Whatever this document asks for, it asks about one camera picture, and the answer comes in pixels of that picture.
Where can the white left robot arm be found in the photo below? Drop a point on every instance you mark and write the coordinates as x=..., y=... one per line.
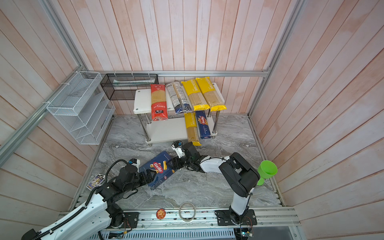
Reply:
x=99, y=211

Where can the white two-tier shelf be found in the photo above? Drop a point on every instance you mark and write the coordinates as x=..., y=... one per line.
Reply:
x=169, y=130

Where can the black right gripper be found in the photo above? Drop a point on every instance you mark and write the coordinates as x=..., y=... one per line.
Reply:
x=174, y=160

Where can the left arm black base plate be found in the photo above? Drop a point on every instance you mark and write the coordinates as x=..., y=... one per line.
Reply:
x=126, y=220

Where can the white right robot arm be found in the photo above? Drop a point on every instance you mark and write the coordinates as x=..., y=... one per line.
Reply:
x=241, y=176

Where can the red round sticker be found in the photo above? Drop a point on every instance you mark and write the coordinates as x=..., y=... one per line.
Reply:
x=160, y=214

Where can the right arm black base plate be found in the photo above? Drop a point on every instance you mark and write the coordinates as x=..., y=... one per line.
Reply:
x=229, y=218

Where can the small card pack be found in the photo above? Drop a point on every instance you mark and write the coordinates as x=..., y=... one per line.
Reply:
x=97, y=181

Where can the blue Barilla spaghetti box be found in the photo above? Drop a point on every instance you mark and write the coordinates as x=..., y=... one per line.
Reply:
x=203, y=125

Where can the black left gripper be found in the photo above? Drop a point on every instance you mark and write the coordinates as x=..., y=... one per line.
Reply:
x=144, y=180

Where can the clear tape roll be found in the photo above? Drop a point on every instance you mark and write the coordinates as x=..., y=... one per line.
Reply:
x=187, y=212

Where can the clear blue spaghetti bag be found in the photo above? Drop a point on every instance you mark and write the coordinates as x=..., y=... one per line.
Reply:
x=178, y=98

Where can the dark blue pasta box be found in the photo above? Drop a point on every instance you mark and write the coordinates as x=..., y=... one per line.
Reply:
x=161, y=164

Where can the green plastic goblet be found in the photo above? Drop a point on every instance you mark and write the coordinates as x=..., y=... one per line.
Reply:
x=266, y=170

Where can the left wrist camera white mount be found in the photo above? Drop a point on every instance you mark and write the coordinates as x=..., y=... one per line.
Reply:
x=135, y=162

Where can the red spaghetti bag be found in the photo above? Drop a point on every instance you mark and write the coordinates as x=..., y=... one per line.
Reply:
x=158, y=103

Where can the white wire mesh rack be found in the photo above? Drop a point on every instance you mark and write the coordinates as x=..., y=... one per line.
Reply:
x=81, y=109

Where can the yellow pasta bag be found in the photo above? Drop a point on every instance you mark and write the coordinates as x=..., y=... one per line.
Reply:
x=210, y=94
x=192, y=128
x=195, y=95

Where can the black mesh basket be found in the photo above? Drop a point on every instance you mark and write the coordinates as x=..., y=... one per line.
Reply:
x=118, y=87

